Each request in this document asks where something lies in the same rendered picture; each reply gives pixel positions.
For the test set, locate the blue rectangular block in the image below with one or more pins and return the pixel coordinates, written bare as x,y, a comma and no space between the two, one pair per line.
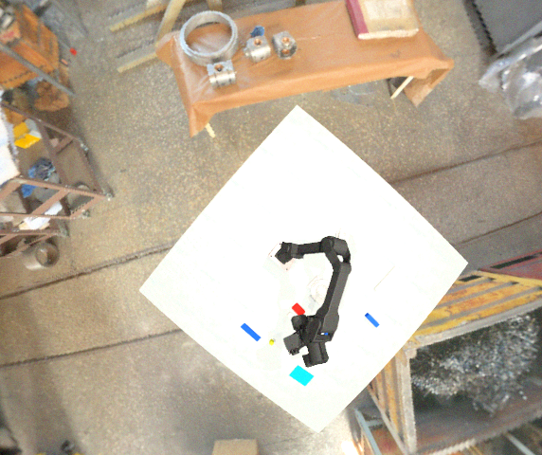
372,320

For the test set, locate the blue flat plate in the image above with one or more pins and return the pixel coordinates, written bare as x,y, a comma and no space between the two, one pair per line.
251,332

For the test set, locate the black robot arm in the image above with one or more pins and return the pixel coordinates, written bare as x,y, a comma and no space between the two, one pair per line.
326,318

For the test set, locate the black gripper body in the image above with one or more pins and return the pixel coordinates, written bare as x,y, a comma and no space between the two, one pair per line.
298,321

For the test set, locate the cyan flat plate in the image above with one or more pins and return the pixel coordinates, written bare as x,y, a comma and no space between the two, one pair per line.
301,375

